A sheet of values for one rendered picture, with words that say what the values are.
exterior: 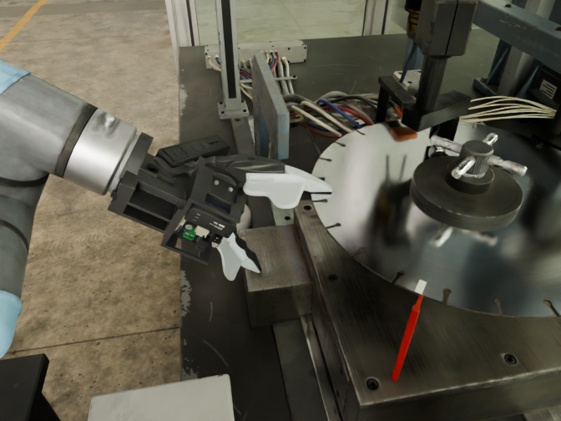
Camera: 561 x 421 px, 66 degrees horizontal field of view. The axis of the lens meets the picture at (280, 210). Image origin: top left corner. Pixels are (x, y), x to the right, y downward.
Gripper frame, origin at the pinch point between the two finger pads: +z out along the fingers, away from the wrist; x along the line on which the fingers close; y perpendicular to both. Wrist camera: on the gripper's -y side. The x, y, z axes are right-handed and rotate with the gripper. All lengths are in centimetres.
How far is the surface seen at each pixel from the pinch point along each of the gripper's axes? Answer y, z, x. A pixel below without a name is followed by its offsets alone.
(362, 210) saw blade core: 4.0, 2.3, 8.9
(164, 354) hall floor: -39, 15, -96
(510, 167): 3.0, 11.4, 20.2
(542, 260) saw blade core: 10.8, 14.9, 17.0
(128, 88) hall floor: -244, -42, -135
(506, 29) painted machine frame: -31.0, 20.4, 28.6
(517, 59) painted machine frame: -62, 46, 25
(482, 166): 1.8, 10.0, 18.5
